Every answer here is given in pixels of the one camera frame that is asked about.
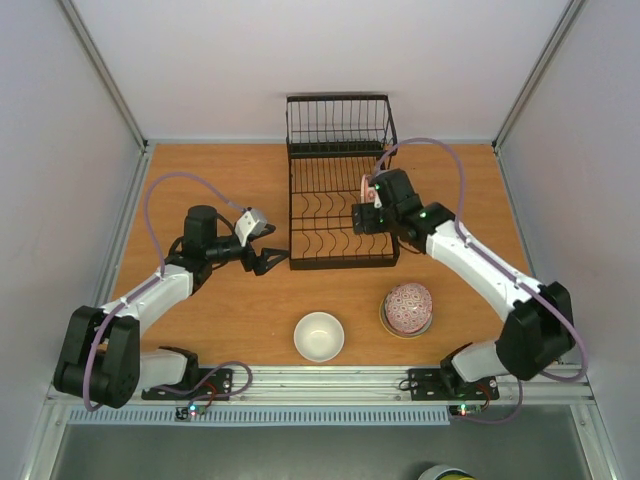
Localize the orange floral patterned bowl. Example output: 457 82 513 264
360 174 377 203

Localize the purple cable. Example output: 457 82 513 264
82 171 254 412
372 137 590 426

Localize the small circuit board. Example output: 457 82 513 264
449 403 484 417
174 404 208 421

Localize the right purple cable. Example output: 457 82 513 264
372 137 590 426

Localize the yellow dotted bowl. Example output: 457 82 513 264
379 300 433 338

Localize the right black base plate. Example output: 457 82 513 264
399 368 500 401

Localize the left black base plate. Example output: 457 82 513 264
141 368 234 401

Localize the aluminium frame rail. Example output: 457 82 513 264
45 363 596 405

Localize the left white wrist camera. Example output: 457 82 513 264
234 208 268 247

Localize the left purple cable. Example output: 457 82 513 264
82 171 254 412

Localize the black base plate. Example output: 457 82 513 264
141 368 234 401
399 368 500 401

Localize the black wire dish rack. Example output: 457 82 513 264
285 93 399 271

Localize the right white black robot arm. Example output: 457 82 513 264
352 169 576 397

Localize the red dotted upturned bowl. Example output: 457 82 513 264
382 283 433 337

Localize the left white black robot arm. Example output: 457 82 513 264
53 205 289 411

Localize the right small circuit board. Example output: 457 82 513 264
449 403 484 417

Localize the left small circuit board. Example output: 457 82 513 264
174 404 208 421

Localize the grey slotted cable duct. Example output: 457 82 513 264
66 406 450 428

